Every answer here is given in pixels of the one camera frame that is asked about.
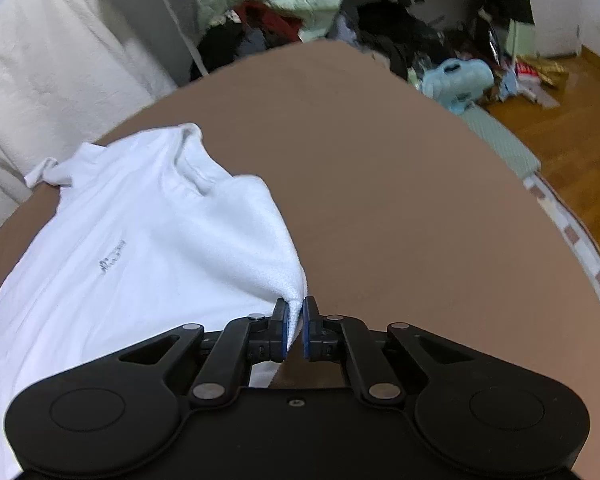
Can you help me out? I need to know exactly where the light blue plastic toy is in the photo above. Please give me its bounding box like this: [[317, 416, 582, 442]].
[[419, 58, 494, 115]]

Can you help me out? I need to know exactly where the green striped mat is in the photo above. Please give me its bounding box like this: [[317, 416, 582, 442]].
[[460, 106, 541, 180]]

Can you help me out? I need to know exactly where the white t-shirt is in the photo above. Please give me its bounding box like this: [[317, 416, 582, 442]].
[[0, 124, 308, 479]]

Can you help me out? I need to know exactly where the dark clothes pile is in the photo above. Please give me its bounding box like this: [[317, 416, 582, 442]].
[[190, 0, 534, 79]]

